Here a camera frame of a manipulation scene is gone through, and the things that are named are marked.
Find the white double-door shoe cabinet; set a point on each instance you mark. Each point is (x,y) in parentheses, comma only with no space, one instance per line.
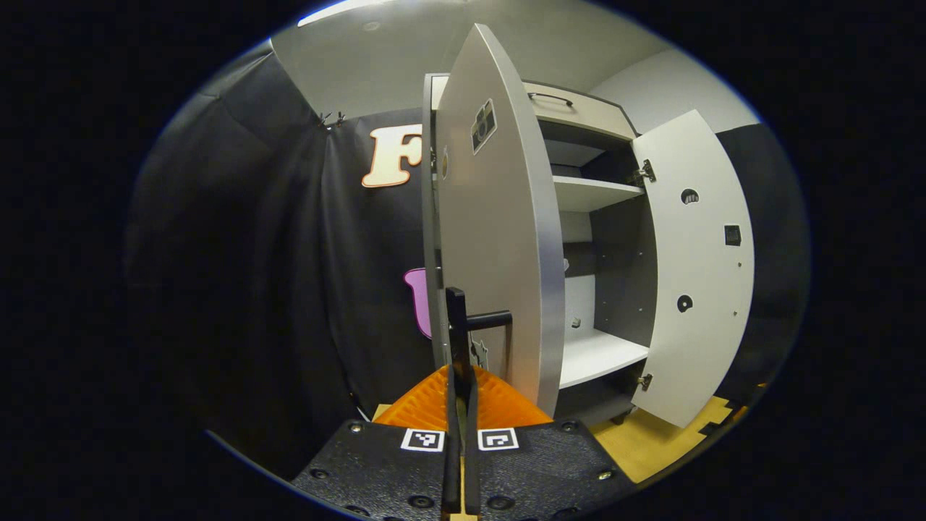
(622,275)

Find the metal door hinge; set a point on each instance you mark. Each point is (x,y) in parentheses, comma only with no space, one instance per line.
(644,381)
(645,172)

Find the white cabinet door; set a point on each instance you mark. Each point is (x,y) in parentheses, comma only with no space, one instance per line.
(698,275)
(499,239)

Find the white cabinet shelf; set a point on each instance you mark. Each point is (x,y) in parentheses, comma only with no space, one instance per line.
(589,192)
(597,354)

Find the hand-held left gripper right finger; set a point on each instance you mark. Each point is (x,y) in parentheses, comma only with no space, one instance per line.
(550,470)

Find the black backdrop cloth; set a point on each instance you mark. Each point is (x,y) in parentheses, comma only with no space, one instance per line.
(253,253)
(778,253)

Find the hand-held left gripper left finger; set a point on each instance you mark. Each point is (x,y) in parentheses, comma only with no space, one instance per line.
(376,470)

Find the white cabinet drawer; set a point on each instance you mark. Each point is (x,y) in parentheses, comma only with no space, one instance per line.
(586,119)

